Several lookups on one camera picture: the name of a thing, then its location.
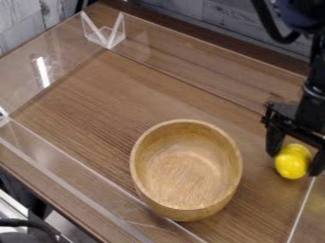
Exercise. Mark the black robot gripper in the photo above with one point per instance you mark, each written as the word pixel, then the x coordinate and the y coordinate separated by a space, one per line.
pixel 281 124

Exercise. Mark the clear acrylic corner bracket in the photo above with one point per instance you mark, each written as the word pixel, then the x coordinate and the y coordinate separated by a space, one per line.
pixel 106 37

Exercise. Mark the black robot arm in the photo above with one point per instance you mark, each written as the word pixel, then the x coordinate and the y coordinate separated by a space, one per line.
pixel 300 120

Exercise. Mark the brown wooden bowl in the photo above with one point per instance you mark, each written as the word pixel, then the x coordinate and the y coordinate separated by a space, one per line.
pixel 186 169

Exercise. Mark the yellow lemon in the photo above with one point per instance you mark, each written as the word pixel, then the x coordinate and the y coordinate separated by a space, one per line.
pixel 293 161

